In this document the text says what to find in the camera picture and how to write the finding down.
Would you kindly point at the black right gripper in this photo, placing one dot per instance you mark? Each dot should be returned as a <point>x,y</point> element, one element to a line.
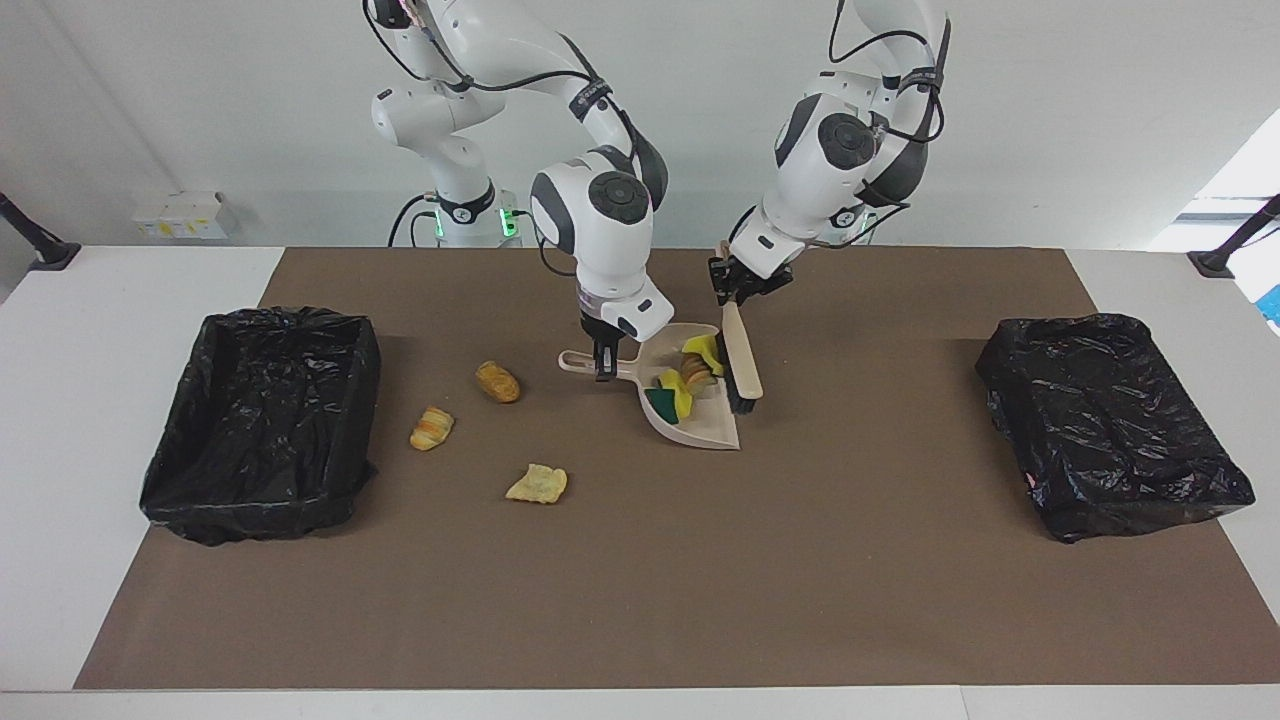
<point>603,330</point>

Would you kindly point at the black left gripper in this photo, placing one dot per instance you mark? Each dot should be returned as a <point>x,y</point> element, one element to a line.
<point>750,278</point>

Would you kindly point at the beige brush with black bristles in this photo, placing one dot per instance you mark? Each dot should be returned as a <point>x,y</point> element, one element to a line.
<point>742,355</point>

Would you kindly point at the yellow green sponge piece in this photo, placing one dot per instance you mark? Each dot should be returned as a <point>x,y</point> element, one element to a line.
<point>705,352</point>
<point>682,392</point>
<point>660,406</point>

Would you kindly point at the brown bread roll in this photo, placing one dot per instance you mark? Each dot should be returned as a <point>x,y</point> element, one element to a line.
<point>497,381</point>

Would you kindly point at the beige plastic dustpan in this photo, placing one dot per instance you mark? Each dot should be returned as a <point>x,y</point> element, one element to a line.
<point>700,425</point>

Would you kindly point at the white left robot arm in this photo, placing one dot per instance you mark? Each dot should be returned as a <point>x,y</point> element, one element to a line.
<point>830,170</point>

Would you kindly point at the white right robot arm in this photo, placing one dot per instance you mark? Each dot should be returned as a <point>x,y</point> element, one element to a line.
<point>600,240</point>

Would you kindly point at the open bin with black bag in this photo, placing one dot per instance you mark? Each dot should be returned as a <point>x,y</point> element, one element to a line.
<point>260,430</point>

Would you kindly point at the bin covered with black bag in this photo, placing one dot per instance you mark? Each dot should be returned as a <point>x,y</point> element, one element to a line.
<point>1110,430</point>

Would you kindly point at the flat yellow pastry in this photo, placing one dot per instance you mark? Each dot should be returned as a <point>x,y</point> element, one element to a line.
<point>537,484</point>

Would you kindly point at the brown table mat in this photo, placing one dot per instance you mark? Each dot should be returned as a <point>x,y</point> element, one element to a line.
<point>640,620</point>

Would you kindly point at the black stand clamp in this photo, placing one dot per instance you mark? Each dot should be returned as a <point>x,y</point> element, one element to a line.
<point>45,250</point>
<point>1215,262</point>

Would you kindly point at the blue object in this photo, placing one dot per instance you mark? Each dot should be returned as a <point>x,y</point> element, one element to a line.
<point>1272,305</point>

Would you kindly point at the white wall socket boxes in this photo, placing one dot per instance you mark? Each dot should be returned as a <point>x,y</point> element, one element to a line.
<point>185,215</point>

